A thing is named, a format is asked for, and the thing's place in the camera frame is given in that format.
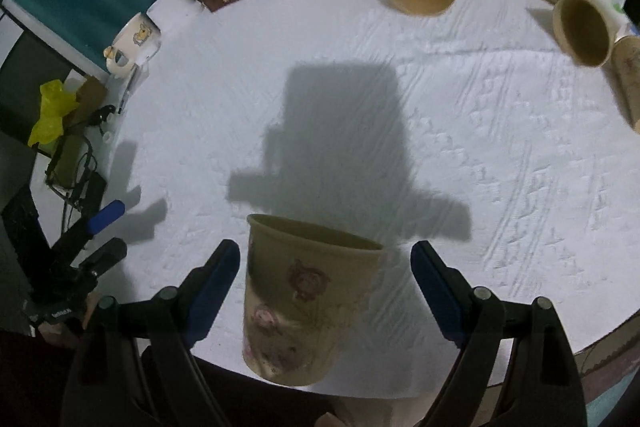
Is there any brown printed paper cup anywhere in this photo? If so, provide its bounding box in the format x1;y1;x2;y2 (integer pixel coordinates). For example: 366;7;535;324
243;213;385;387

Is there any yellow plastic bag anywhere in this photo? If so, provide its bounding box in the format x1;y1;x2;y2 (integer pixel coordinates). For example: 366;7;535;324
27;79;79;147

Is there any brown paper cup lying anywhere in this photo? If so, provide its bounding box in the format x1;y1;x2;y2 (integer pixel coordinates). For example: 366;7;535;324
546;0;614;67
611;36;640;132

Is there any white cartoon mug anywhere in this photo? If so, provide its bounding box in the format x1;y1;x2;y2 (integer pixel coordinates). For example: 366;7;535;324
103;13;160;78

